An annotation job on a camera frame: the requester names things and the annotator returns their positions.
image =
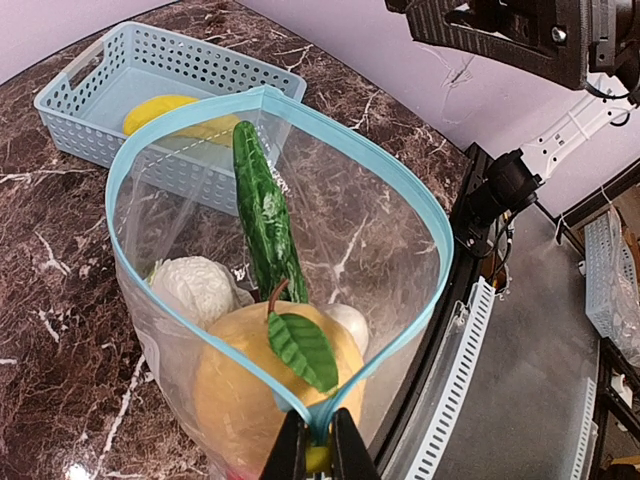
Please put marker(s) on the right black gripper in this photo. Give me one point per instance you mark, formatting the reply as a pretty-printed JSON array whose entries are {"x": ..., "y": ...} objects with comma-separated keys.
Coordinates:
[{"x": 545, "y": 38}]

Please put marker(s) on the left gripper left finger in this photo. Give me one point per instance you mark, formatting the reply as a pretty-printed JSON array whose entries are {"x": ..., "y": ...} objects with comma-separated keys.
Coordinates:
[{"x": 287, "y": 459}]

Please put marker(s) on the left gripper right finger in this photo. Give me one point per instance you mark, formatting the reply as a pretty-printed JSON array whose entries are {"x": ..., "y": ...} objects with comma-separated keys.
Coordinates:
[{"x": 350, "y": 459}]

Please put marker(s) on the white cauliflower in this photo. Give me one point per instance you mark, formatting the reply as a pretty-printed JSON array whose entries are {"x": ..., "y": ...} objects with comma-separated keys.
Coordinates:
[{"x": 197, "y": 288}]

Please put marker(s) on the clear zip top bag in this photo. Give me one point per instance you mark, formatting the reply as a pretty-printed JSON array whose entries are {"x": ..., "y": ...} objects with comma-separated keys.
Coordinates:
[{"x": 368, "y": 234}]

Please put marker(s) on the green cucumber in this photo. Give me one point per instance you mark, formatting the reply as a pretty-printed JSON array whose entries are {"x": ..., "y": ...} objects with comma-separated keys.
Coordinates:
[{"x": 265, "y": 219}]

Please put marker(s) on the blue basket in plastic wrap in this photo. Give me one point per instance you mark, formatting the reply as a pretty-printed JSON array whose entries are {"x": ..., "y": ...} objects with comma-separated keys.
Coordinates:
[{"x": 612, "y": 297}]

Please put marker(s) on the light blue plastic basket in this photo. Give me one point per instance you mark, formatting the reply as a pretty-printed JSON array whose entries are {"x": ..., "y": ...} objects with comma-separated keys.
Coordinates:
[{"x": 160, "y": 107}]

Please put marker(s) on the white slotted cable duct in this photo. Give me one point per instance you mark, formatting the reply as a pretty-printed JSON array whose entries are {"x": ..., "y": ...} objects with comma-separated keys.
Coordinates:
[{"x": 470, "y": 326}]

